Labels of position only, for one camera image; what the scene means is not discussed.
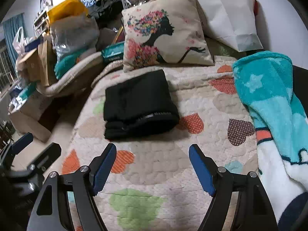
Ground black pants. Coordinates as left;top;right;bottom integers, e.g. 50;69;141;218
103;69;180;140

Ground clear plastic bag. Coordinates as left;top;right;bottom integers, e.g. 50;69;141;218
49;13;100;54

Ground black bag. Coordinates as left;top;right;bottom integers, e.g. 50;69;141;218
90;0;126;29

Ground floral figure printed cushion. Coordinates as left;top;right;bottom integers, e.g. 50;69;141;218
121;0;215;73

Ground white paper bag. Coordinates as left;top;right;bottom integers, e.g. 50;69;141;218
189;0;263;52

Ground small cardboard box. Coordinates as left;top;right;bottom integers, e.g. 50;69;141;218
16;49;41;83

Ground white shelf unit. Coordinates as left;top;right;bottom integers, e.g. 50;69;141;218
32;7;52;37

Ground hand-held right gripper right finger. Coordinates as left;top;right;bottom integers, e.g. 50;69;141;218
189;144;280;231

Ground blue curtain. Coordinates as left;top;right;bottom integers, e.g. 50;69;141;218
2;13;26;61

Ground yellow bag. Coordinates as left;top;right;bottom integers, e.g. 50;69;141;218
47;0;90;24

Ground teal wipes packet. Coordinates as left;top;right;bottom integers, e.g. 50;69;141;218
101;41;126;65

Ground white plastic bag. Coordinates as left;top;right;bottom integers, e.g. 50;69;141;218
12;27;32;56

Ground teal tissue box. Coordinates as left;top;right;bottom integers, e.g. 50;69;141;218
17;84;37;102

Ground teal towel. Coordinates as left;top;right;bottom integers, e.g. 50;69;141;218
54;49;95;80

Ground dark furniture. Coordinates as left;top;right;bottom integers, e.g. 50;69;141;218
291;64;308;107

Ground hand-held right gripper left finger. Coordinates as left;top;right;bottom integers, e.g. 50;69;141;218
26;143;117;231

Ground dark blue box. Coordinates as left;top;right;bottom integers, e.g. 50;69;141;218
24;40;45;53

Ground large cardboard box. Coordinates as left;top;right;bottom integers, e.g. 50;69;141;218
8;89;61;143

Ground heart-patterned quilt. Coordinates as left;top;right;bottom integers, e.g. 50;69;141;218
61;53;263;231

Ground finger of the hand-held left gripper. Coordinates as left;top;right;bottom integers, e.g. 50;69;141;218
10;132;34;155
26;143;62;174

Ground beige padded mat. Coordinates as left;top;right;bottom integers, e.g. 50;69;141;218
36;52;104;98

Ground olive green sheet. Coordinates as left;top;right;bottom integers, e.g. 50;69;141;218
204;37;246;61

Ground teal star fleece blanket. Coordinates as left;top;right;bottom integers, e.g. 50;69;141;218
232;51;308;225

